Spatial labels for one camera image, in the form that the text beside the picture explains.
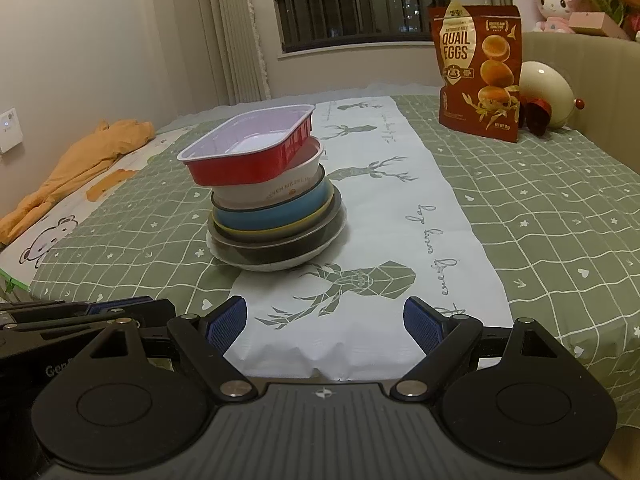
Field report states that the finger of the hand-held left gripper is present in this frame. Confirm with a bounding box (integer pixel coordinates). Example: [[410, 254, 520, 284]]
[[0, 321, 108, 345], [0, 297, 176, 332]]

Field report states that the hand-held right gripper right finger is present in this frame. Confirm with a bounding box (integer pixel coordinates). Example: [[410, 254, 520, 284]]
[[389, 296, 556, 403]]

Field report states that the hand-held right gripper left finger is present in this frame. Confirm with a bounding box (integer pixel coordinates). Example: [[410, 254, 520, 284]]
[[90, 296, 256, 403]]

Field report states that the stainless steel bowl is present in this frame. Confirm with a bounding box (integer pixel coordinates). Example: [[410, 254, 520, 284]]
[[207, 187, 346, 266]]

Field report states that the white floral plate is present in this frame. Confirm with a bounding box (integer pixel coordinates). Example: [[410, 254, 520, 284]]
[[207, 210, 348, 272]]

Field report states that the cream bowl with yellow rim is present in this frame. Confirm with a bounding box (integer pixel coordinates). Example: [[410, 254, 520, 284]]
[[212, 187, 341, 243]]

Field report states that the blue ceramic bowl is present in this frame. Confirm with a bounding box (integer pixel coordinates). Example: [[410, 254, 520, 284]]
[[210, 167, 335, 233]]

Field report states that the white paper bowl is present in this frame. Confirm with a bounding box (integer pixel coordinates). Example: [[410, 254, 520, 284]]
[[212, 137, 326, 211]]

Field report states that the white printed bedsheet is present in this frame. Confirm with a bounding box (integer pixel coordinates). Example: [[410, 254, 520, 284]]
[[0, 125, 193, 293]]

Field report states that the white deer print runner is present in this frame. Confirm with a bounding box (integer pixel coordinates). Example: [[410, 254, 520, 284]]
[[222, 95, 511, 381]]

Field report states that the orange cloth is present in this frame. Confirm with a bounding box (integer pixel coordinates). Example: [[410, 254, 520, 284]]
[[0, 119, 156, 246]]

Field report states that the green checkered blanket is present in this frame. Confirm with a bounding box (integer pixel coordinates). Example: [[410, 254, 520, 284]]
[[27, 92, 640, 431]]

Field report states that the red-brown snack bag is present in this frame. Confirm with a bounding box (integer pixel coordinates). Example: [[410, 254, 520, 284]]
[[431, 4, 523, 142]]

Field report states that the cream egg-shaped lamp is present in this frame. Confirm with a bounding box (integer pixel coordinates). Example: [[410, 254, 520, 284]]
[[520, 60, 577, 130]]

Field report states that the beige padded headboard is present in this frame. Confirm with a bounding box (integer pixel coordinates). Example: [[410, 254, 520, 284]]
[[520, 30, 640, 181]]

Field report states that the dark barred window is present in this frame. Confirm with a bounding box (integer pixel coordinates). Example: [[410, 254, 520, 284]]
[[267, 0, 451, 56]]

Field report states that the pink plush toy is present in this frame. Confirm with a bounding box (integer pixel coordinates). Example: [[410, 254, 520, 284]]
[[525, 0, 586, 33]]

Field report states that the pink box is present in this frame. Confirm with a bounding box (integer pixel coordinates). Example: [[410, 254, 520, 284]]
[[567, 11, 628, 41]]

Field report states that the green and red plant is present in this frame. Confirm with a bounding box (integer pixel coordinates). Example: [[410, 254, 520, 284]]
[[582, 0, 640, 28]]

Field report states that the white wall socket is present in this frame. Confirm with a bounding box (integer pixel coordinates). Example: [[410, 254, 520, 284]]
[[0, 107, 23, 153]]

